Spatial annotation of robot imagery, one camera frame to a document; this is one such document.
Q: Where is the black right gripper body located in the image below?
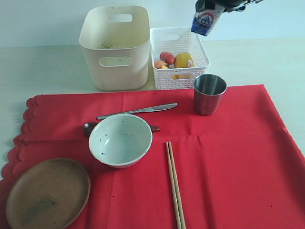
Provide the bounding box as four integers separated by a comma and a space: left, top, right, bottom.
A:
214, 0, 263, 12

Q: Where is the small milk carton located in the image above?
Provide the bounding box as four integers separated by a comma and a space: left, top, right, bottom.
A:
191, 5, 225, 36

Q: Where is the yellow lemon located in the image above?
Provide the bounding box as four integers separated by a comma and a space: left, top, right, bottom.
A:
174, 52, 194, 68

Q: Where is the red sausage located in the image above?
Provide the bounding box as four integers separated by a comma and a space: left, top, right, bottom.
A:
160, 52, 175, 65

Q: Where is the fried chicken nugget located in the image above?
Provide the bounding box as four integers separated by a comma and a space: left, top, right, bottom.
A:
154, 61, 168, 69

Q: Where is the yellow cheese wedge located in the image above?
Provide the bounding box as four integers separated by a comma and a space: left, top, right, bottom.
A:
160, 64, 183, 80

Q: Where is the stainless steel cup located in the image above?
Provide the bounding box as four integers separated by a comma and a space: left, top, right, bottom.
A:
193, 73, 227, 116

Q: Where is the white woven plastic basket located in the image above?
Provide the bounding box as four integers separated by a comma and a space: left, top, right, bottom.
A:
150, 27, 210, 90

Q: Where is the large cream plastic bin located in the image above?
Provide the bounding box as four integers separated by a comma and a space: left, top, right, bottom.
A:
79, 5, 150, 91

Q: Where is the silver table knife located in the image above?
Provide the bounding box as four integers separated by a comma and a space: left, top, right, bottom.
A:
96, 103, 178, 120

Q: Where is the white ceramic bowl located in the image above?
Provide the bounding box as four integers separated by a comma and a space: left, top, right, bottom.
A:
89, 114, 153, 168

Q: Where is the red tablecloth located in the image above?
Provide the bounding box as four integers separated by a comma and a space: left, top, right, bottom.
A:
0, 85, 305, 229

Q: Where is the dark wooden spoon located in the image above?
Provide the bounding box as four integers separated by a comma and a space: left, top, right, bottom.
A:
82, 122, 160, 137

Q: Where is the brown wooden plate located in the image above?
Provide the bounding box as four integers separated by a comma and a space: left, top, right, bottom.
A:
5, 158, 91, 229

